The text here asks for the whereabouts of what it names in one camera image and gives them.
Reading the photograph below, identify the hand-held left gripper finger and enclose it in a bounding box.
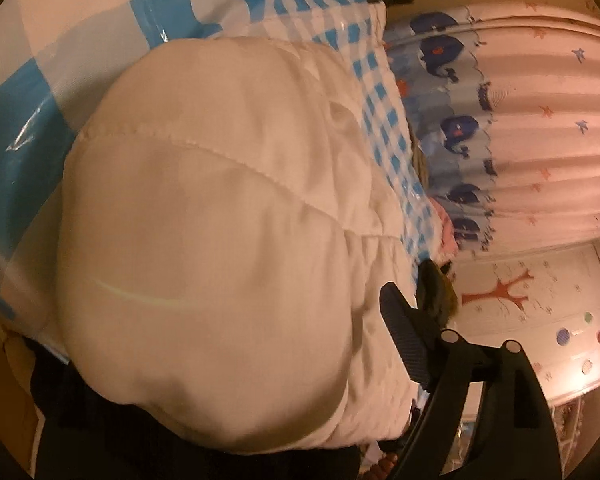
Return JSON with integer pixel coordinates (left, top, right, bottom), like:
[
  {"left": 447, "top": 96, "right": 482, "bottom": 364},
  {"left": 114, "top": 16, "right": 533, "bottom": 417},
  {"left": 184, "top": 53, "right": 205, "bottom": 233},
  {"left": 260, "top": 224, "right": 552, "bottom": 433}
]
[{"left": 379, "top": 282, "right": 564, "bottom": 480}]

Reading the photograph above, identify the white padded jacket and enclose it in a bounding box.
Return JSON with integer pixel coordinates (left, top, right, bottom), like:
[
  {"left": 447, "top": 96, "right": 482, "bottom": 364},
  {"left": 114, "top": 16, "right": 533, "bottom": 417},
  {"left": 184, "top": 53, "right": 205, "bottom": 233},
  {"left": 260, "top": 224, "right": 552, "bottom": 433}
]
[{"left": 55, "top": 2, "right": 428, "bottom": 456}]

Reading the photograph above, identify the dark green cloth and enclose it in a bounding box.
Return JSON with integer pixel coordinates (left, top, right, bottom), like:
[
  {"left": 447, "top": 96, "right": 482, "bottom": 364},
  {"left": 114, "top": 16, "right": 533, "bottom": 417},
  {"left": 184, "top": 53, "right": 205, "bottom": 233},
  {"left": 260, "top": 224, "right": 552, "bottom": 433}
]
[{"left": 417, "top": 259, "right": 458, "bottom": 328}]

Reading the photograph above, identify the pink cloth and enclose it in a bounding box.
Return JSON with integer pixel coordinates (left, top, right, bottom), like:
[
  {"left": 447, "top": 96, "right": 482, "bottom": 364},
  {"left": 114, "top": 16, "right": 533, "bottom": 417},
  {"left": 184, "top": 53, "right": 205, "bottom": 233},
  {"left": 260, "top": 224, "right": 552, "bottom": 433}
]
[{"left": 430, "top": 199, "right": 462, "bottom": 257}]

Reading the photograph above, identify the wardrobe with tree decal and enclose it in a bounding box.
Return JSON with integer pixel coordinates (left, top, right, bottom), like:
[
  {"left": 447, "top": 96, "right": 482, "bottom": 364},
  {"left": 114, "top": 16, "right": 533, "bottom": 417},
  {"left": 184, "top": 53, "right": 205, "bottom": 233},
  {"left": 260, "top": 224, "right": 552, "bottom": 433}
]
[{"left": 450, "top": 240, "right": 600, "bottom": 411}]

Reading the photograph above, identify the brown knitted cloth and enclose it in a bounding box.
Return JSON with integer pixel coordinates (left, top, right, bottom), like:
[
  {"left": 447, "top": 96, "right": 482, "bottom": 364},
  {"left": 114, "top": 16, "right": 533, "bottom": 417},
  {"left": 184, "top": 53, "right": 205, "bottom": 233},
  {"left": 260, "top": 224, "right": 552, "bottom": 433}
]
[{"left": 409, "top": 127, "right": 432, "bottom": 188}]

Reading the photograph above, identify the whale print curtain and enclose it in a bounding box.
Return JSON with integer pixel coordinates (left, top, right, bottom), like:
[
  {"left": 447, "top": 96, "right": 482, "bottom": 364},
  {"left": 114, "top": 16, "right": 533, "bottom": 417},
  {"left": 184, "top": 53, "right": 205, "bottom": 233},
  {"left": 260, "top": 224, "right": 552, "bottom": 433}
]
[{"left": 382, "top": 2, "right": 600, "bottom": 261}]

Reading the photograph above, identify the blue white checkered plastic sheet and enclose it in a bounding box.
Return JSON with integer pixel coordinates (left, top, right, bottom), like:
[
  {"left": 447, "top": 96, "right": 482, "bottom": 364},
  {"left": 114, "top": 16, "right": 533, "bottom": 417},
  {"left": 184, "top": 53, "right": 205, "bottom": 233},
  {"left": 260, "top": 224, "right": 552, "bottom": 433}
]
[{"left": 0, "top": 0, "right": 431, "bottom": 361}]

